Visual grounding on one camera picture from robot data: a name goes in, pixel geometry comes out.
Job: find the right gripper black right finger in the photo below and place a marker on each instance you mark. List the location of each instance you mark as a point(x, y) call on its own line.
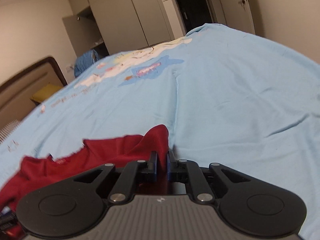
point(175, 169)

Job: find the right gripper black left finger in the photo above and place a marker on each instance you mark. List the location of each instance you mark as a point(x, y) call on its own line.
point(149, 169)

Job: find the dark red sweater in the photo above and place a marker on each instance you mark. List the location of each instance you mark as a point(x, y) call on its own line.
point(56, 198)

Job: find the light blue cartoon bed sheet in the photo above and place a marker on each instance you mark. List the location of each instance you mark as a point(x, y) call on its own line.
point(224, 95)

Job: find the brown padded headboard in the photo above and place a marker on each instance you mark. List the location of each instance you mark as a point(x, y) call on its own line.
point(17, 91)

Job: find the blue garment on chair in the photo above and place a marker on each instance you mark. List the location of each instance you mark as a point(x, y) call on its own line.
point(85, 61)

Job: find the olive yellow pillow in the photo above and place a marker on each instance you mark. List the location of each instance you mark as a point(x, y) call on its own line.
point(45, 92)

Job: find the grey built-in wardrobe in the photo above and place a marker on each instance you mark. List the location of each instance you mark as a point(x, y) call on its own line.
point(120, 25)

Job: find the white door with handle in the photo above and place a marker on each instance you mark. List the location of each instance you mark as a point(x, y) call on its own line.
point(238, 15)

